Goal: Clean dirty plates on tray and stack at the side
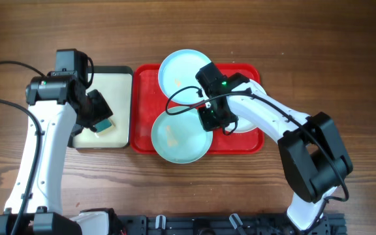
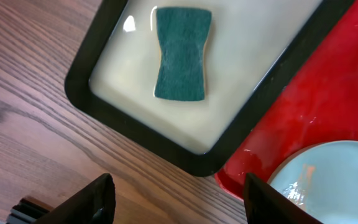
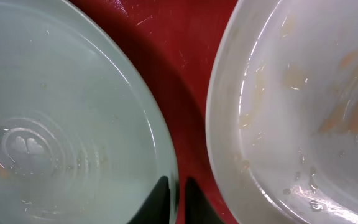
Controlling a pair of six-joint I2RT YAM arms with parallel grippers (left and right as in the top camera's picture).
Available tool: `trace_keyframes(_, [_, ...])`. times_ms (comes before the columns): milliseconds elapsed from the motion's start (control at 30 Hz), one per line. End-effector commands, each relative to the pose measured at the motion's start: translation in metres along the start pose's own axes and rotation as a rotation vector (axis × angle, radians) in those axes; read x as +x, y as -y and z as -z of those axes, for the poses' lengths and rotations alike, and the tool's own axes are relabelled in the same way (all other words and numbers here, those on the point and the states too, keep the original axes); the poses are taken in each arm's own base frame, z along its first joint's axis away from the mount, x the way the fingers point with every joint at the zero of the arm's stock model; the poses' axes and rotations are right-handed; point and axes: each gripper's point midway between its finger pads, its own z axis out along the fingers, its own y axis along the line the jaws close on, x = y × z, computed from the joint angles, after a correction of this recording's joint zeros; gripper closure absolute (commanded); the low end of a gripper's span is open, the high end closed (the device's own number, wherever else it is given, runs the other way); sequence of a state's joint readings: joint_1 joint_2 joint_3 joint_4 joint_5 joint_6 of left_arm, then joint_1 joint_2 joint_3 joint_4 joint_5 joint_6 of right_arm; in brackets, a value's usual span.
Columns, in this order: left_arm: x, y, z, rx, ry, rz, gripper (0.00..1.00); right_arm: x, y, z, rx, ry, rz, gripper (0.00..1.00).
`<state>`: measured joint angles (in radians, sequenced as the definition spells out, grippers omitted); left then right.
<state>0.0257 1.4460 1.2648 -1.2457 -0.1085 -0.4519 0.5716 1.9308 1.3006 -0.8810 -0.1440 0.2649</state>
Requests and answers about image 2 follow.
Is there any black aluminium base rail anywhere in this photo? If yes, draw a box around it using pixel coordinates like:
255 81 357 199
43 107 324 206
6 196 53 224

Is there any red plastic tray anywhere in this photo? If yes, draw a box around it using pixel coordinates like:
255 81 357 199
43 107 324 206
215 0 358 198

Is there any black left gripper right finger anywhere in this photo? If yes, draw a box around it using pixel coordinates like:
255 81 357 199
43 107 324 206
243 173 321 224

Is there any pale green plate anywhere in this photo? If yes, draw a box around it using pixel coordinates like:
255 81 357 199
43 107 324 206
268 141 358 223

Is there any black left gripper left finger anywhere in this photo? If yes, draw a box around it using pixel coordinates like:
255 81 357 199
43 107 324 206
34 173 116 224

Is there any green scrubbing sponge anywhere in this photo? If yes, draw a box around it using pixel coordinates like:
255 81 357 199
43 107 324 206
154 7 212 101

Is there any black tray with soapy water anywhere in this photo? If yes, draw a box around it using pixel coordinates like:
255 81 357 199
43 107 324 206
65 0 352 177

